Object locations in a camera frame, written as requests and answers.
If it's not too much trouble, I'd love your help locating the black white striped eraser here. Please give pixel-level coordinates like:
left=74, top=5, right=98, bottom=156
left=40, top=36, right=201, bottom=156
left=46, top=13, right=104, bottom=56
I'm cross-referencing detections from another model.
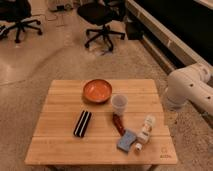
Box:
left=73, top=111, right=92, bottom=137

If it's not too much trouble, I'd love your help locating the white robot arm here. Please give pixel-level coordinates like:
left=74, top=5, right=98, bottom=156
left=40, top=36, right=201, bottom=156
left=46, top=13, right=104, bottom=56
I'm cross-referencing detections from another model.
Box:
left=163, top=63, right=213, bottom=116

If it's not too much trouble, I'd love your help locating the orange bowl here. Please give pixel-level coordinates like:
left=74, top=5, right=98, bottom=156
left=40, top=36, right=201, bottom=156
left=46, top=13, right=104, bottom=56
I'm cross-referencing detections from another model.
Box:
left=83, top=79, right=112, bottom=103

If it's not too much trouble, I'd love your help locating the clear plastic cup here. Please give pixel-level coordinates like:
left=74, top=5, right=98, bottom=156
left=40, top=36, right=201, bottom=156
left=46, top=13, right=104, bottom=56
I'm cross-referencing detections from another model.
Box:
left=111, top=94, right=128, bottom=116

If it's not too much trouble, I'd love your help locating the red brown marker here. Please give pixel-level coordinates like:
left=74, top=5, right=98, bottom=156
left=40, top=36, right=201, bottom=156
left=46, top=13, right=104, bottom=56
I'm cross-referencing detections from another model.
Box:
left=113, top=114, right=125, bottom=136

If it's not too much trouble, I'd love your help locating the blue sponge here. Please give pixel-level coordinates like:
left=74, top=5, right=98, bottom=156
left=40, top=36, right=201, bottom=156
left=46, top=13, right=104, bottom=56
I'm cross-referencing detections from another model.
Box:
left=117, top=129, right=136, bottom=153

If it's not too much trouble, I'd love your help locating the black box on floor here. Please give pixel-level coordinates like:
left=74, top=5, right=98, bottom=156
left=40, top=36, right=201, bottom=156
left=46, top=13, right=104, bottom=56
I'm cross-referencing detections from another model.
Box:
left=125, top=22, right=144, bottom=40

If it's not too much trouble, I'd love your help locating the white bottle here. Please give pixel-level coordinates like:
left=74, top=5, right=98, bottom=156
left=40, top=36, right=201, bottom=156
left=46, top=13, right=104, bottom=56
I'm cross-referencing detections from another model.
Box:
left=137, top=115, right=156, bottom=144

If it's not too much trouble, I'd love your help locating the small white cap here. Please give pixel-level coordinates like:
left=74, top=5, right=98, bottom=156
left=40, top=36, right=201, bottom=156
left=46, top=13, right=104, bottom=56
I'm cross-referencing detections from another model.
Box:
left=135, top=143, right=142, bottom=152

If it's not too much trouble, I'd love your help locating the black office chair centre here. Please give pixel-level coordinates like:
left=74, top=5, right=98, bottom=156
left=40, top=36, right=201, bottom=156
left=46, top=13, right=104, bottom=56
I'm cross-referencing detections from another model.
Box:
left=77, top=0, right=125, bottom=51

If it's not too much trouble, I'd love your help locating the black office chair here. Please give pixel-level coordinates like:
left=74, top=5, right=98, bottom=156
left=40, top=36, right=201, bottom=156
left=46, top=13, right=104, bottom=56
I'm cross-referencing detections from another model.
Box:
left=0, top=0, right=42, bottom=43
left=77, top=0, right=125, bottom=51

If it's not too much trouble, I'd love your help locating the wooden table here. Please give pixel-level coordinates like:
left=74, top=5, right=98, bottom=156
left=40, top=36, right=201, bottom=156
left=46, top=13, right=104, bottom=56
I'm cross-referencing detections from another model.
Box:
left=25, top=79, right=177, bottom=166

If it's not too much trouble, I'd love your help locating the black office chair left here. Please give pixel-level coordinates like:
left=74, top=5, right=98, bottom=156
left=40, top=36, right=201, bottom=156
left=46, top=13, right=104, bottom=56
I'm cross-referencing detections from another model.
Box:
left=0, top=0, right=42, bottom=43

